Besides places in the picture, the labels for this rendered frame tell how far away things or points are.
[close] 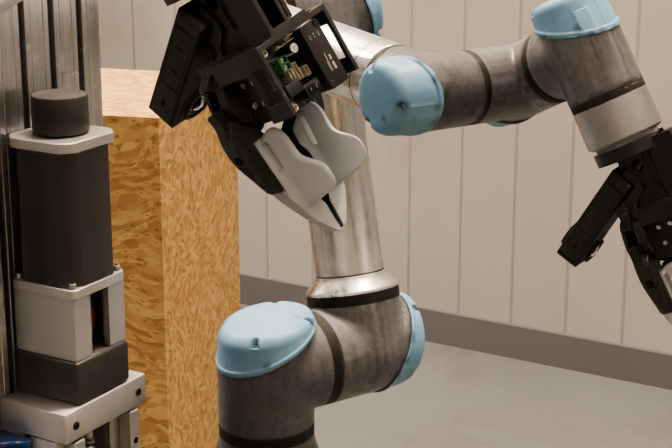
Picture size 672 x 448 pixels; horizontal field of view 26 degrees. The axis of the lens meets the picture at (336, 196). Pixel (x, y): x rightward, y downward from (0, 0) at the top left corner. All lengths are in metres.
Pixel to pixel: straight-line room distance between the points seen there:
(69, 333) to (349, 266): 0.40
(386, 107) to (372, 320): 0.45
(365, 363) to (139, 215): 1.31
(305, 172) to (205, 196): 2.22
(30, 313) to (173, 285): 1.54
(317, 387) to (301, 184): 0.73
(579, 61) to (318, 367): 0.54
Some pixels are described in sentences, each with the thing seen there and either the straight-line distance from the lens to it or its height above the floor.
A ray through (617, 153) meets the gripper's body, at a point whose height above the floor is 1.54.
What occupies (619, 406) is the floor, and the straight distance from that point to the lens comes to 4.78.
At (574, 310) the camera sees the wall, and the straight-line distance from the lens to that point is 4.99.
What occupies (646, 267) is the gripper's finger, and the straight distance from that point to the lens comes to 1.40.
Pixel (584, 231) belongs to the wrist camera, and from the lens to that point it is 1.45.
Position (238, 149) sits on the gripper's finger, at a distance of 1.01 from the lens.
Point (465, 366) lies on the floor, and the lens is 5.03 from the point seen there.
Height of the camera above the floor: 1.85
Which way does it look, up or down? 15 degrees down
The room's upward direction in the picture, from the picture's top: straight up
